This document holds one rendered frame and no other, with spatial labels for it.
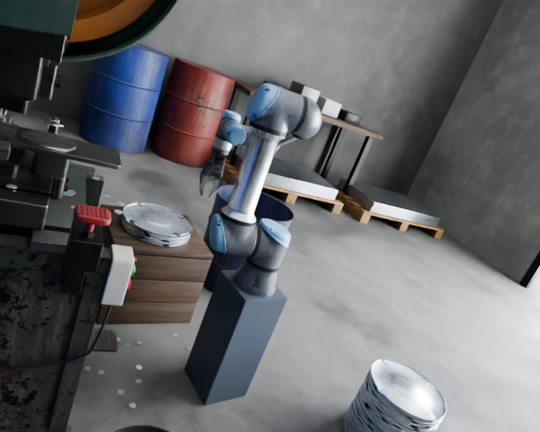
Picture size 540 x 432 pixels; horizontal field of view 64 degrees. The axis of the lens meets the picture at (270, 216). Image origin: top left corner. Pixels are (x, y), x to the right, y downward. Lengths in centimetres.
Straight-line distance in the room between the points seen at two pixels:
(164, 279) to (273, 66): 342
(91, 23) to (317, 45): 376
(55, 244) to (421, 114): 541
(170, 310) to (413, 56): 458
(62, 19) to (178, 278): 114
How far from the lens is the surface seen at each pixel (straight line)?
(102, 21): 151
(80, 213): 93
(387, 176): 605
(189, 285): 187
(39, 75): 113
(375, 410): 171
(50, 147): 118
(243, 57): 474
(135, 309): 187
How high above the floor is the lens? 115
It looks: 19 degrees down
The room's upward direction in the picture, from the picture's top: 21 degrees clockwise
